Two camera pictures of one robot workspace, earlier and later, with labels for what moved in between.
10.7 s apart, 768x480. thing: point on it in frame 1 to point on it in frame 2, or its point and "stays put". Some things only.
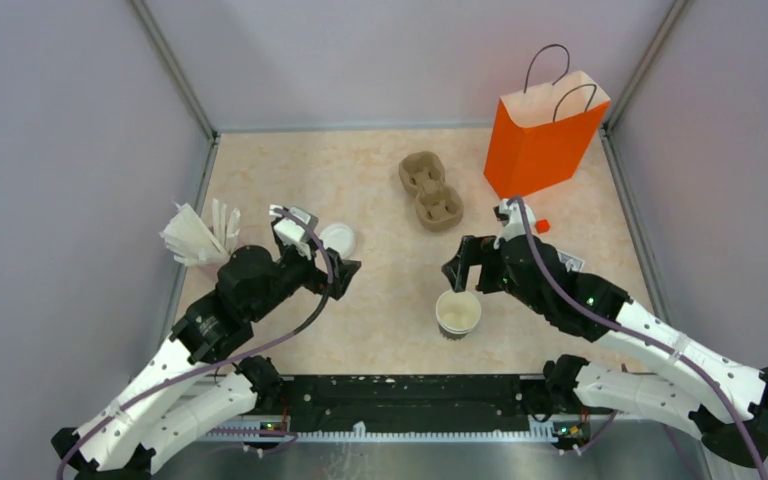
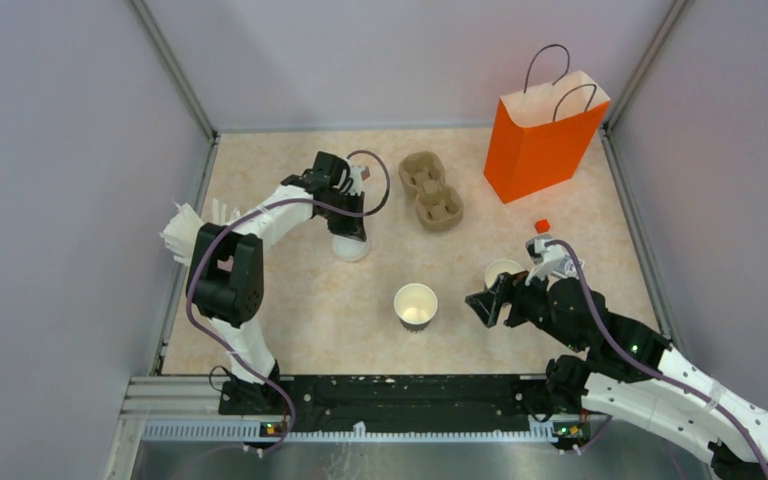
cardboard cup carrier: (438, 205) stays put
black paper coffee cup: (457, 313) to (415, 304)
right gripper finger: (468, 254) to (488, 303)
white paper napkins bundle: (191, 242) stays put
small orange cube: (542, 226) stays put
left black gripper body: (297, 271) to (342, 199)
